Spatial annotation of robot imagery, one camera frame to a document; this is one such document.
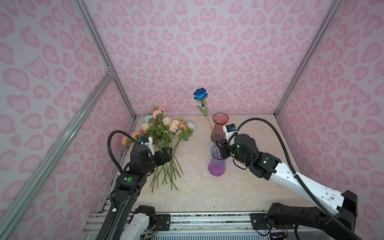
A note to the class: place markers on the pink rosebud spray stem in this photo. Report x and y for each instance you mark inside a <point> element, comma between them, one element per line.
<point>175,131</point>

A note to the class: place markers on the pink green carnation stem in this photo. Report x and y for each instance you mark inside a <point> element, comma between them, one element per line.
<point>129,138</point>

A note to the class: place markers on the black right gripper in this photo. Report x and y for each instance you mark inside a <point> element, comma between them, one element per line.
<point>224,146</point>

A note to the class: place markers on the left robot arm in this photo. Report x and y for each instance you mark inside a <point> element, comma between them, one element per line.
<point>122,203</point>

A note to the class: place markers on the peach rose stem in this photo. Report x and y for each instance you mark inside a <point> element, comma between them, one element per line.
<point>160,177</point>

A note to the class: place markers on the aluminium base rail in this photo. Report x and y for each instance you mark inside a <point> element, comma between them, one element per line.
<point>227,226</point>

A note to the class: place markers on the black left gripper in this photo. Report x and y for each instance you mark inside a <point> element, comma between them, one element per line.
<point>167,156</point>

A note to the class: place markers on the dark blue artificial rose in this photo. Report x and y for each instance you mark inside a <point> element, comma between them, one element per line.
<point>200,96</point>

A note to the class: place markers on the aluminium frame corner post left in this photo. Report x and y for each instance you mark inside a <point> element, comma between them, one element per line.
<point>91,26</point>

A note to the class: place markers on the purple blue glass vase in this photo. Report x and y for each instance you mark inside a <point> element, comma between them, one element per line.
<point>217,164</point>

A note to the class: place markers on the diagonal aluminium frame bar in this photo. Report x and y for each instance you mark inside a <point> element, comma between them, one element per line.
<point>21,204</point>

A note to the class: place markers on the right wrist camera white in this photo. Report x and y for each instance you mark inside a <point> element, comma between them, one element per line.
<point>229,131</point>

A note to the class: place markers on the aluminium frame corner post right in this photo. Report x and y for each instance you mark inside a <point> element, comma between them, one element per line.
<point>331,14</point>

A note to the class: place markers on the red glass vase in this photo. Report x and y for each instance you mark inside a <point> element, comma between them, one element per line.
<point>220,120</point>

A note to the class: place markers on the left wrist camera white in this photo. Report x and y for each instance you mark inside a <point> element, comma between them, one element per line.
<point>147,141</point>

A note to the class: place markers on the aluminium frame corner post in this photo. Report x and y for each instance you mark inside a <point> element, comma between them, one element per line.
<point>331,14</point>
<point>91,26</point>

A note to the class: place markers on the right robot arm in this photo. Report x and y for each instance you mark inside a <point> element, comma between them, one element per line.
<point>334,213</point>

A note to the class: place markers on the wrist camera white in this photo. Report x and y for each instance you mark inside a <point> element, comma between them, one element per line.
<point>229,131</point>
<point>147,141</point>

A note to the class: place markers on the pink carnation double stem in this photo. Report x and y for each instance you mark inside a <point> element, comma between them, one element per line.
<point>158,114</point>

